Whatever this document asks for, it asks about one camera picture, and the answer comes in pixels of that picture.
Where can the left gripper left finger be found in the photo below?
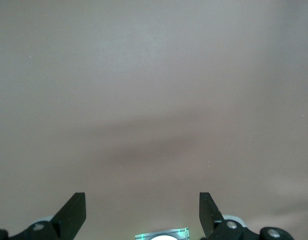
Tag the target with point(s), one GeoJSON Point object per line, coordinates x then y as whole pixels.
{"type": "Point", "coordinates": [69, 216]}

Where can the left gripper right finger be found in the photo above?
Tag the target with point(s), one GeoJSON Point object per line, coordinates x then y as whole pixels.
{"type": "Point", "coordinates": [210, 218]}

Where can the grey left arm base plate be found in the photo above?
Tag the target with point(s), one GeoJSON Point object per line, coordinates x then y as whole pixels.
{"type": "Point", "coordinates": [143, 236]}

